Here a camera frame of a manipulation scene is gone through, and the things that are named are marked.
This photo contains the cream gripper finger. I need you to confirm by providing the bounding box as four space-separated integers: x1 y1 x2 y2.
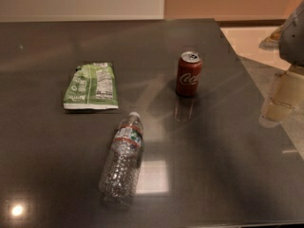
258 98 293 127
271 65 304 108

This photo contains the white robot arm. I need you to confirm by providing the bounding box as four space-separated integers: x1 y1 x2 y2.
259 1 304 127

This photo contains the clear plastic water bottle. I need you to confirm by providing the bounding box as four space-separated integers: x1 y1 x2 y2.
99 112 143 203

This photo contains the red Coca-Cola can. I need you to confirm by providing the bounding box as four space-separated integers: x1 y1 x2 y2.
176 51 202 97

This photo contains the green jalapeno chip bag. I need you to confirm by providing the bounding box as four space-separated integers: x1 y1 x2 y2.
63 62 119 110

